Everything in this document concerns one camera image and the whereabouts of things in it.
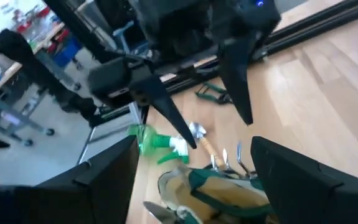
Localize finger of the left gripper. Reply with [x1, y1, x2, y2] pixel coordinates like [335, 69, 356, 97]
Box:
[87, 57, 198, 150]
[217, 30, 273, 127]

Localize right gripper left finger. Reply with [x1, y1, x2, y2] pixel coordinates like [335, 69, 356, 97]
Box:
[32, 135, 139, 224]

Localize wide trowel with wooden handle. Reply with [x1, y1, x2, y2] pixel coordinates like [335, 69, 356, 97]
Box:
[187, 121, 228, 170]

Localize grey wheeled cart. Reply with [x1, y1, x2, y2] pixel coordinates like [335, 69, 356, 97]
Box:
[0, 96, 55, 147]

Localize green handled pruning shears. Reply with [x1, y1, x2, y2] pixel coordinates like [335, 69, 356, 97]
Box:
[195, 81, 233, 106]

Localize cream and green gardening bag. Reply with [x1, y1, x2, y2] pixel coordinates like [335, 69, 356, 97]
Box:
[157, 164, 276, 224]

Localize black angled bracket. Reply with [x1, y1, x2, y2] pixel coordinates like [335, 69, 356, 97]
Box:
[0, 29, 100, 125]

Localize black aluminium table frame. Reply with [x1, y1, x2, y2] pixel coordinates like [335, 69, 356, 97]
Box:
[41, 0, 358, 166]

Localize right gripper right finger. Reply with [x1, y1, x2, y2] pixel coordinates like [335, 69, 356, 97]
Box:
[250, 136, 358, 224]

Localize green plastic spray bottle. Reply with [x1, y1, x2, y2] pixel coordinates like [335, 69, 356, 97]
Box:
[126, 123, 191, 165]

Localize claw hand rake wooden handle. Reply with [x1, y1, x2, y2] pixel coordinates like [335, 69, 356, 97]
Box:
[209, 141, 253, 175]

